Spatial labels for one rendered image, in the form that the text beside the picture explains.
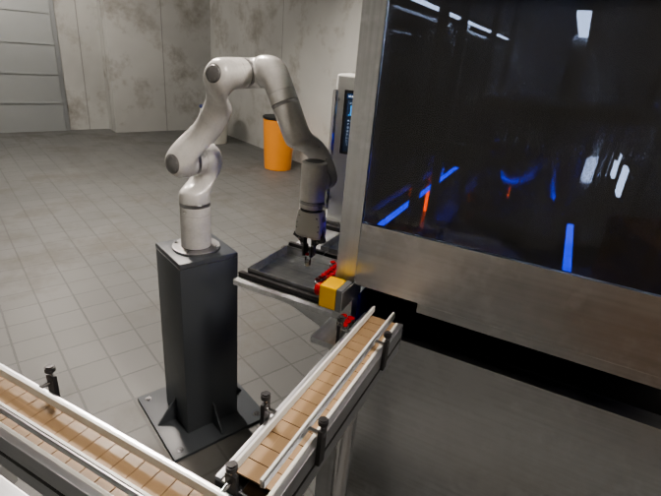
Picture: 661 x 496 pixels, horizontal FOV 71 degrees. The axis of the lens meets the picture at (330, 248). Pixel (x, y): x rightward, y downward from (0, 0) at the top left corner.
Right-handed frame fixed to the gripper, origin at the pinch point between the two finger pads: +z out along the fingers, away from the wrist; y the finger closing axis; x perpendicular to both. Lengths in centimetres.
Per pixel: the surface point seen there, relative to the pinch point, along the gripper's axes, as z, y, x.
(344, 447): 39, -36, 37
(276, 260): 12.3, 18.3, -8.6
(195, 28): -80, 572, -575
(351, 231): -17.1, -21.7, 15.1
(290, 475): 7, -41, 76
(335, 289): -2.3, -22.6, 24.0
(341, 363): 8, -34, 41
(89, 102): 55, 681, -424
